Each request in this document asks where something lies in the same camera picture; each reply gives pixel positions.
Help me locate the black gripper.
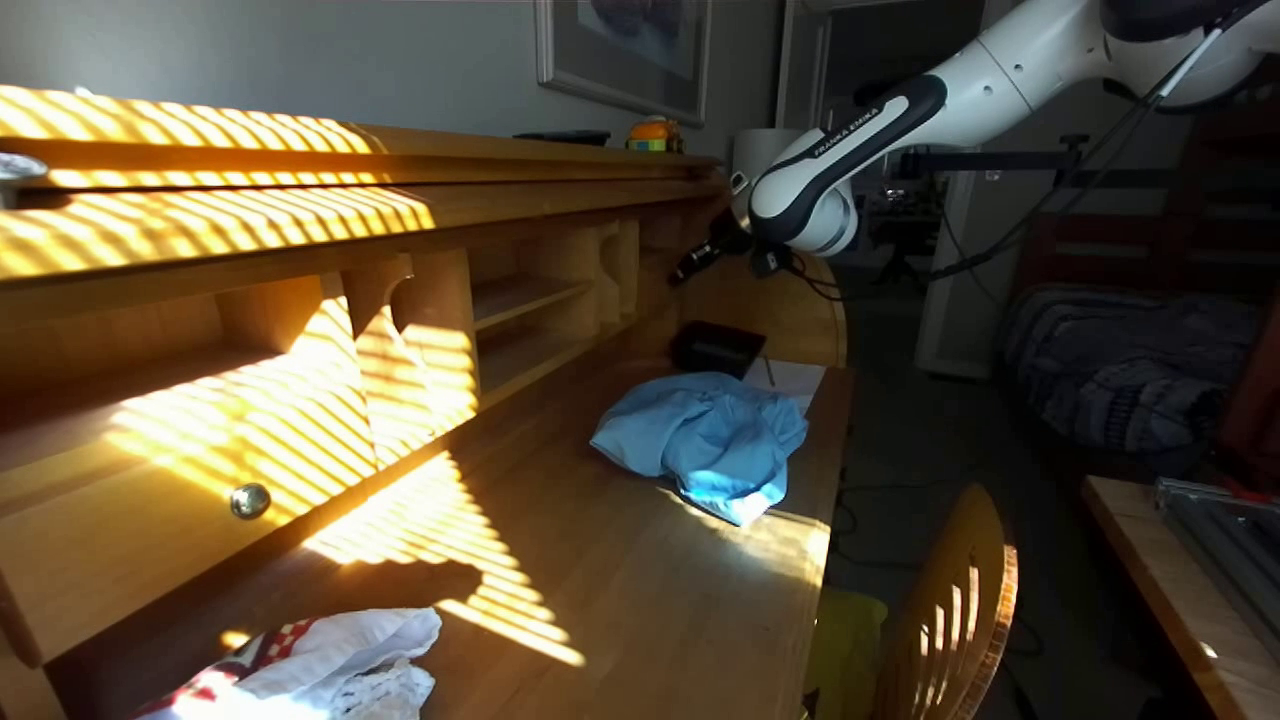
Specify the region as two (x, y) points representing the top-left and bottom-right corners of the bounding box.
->
(668, 209), (766, 287)

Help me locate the small wooden drawer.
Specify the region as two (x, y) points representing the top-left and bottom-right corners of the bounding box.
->
(635, 246), (697, 325)

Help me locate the wooden desk drawer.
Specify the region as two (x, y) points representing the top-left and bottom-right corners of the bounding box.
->
(0, 377), (465, 670)

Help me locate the small black box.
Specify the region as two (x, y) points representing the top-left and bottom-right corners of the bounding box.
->
(662, 315), (771, 383)

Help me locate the orange and green toy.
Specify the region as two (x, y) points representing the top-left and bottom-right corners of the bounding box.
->
(618, 115), (686, 160)

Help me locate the white paper sheet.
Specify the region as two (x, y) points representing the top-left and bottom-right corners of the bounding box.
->
(740, 356), (832, 406)

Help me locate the blue crumpled cloth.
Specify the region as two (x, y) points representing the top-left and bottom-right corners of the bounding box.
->
(588, 372), (812, 533)

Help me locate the white cabinet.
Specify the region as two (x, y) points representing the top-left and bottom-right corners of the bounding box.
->
(914, 171), (1164, 383)

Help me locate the black clamp boom bar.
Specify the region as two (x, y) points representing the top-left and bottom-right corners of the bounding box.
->
(895, 133), (1167, 192)

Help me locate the yellow bin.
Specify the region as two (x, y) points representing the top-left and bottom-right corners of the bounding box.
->
(804, 587), (893, 720)

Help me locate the wooden slatted chair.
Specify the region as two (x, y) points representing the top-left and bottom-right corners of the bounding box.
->
(872, 478), (1025, 720)

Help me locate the striped grey bedding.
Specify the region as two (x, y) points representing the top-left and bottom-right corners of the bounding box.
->
(995, 282), (1264, 482)

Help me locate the white and red cloth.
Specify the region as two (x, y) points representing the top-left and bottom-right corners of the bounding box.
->
(136, 605), (446, 720)

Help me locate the wooden side table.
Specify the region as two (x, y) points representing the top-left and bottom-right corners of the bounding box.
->
(1078, 473), (1280, 720)

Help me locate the grey metal tray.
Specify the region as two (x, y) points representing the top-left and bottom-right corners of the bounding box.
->
(1157, 476), (1280, 644)

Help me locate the small metal dish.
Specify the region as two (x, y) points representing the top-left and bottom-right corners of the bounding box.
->
(0, 148), (54, 199)

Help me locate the framed wall picture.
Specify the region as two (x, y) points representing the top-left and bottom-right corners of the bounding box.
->
(533, 0), (714, 128)

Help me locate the dark wooden bed frame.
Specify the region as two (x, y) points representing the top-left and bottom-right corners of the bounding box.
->
(1014, 197), (1280, 306)

